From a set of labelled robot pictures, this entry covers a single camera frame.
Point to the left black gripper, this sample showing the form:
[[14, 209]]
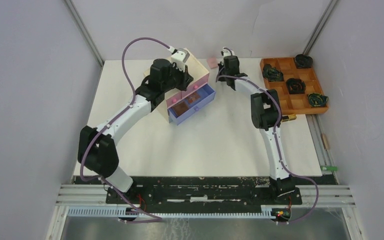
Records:
[[185, 76]]

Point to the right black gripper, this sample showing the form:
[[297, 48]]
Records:
[[221, 66]]

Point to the pink drawer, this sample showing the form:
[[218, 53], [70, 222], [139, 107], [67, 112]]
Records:
[[173, 99], [194, 86]]

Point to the cream drawer organizer cabinet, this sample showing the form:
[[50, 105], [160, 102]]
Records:
[[195, 68]]

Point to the brown square blush compact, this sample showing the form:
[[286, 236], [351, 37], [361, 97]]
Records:
[[180, 108]]

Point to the eyeshadow palette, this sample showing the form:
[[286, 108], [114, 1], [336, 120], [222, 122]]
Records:
[[193, 97]]

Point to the purple wide drawer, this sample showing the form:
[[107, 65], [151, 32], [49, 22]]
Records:
[[190, 105]]

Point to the rose gold lipstick tube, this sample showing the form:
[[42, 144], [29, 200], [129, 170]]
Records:
[[325, 142]]

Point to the green lipstick tube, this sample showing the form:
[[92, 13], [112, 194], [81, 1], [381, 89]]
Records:
[[329, 168]]

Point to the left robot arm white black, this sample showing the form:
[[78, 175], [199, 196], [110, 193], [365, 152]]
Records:
[[97, 149]]

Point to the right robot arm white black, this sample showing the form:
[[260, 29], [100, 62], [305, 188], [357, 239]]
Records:
[[266, 116]]

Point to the dark rolled cloth left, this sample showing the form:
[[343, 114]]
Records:
[[272, 74]]

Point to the dark rolled cloth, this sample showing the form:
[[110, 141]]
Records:
[[272, 74], [295, 86], [317, 100], [303, 61]]

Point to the dark rolled cloth middle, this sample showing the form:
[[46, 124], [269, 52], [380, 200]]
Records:
[[295, 86]]

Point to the orange wooden compartment tray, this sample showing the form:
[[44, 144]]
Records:
[[294, 104]]

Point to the dark rolled cloth back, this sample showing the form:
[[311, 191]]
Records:
[[303, 61]]

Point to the dark rolled cloth front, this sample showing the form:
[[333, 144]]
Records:
[[317, 100]]

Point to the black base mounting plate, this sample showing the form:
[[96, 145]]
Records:
[[158, 194]]

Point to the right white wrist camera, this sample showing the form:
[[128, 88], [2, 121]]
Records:
[[225, 52]]

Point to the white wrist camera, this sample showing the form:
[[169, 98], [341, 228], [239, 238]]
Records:
[[225, 52], [179, 57]]

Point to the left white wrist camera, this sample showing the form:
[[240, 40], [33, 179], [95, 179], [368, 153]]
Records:
[[179, 57]]

